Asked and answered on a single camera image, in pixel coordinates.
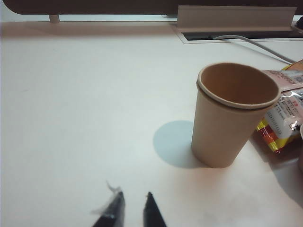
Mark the grey desk partition panel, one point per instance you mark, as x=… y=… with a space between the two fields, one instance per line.
x=94 y=6

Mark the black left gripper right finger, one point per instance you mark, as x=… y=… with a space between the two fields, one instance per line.
x=152 y=212

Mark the colourful chips bag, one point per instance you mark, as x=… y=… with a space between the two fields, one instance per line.
x=284 y=118

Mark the brown pulp food box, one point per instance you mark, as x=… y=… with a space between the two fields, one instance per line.
x=301 y=131

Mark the brown paper cup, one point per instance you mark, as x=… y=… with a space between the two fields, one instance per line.
x=220 y=137
x=236 y=82

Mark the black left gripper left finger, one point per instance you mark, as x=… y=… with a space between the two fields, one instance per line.
x=113 y=212

